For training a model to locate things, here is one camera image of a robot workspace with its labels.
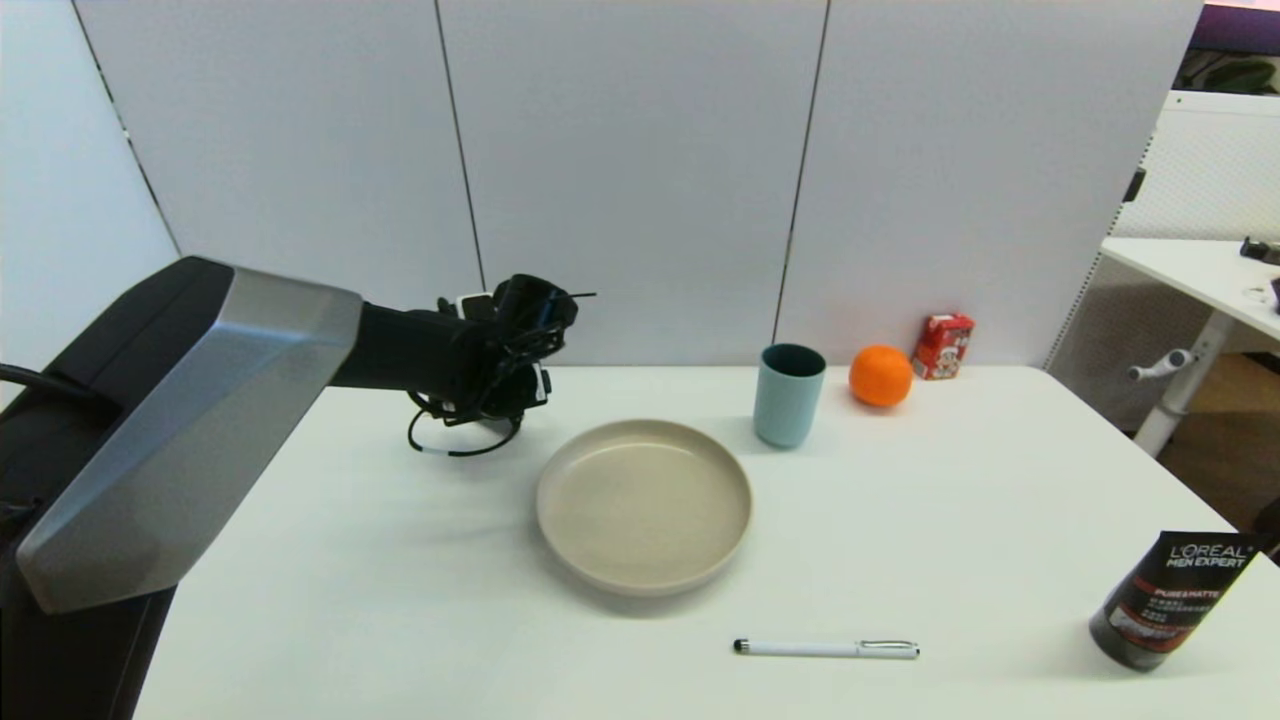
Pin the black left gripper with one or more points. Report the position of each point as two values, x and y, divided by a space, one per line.
505 385

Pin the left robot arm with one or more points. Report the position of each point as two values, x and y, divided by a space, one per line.
200 400

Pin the beige round plate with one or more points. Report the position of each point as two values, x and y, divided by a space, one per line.
645 505

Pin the light blue cup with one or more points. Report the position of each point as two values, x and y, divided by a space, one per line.
789 405

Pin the orange fruit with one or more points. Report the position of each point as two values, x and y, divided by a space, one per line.
881 375

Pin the white pen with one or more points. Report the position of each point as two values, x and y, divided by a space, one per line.
820 649

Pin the red drink carton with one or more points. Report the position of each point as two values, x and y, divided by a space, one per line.
942 347

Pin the black clip on partition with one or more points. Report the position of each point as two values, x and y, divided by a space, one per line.
1133 186

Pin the black cosmetic tube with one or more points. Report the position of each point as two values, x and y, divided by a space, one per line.
1165 600

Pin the white background desk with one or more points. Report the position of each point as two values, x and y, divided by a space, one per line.
1190 268

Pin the white pegboard partition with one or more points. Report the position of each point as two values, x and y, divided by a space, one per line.
1210 170

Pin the black object on desk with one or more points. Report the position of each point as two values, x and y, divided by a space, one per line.
1260 249

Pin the green plant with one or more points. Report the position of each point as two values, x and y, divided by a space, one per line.
1235 75

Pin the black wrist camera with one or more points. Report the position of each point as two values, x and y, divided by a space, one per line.
535 303

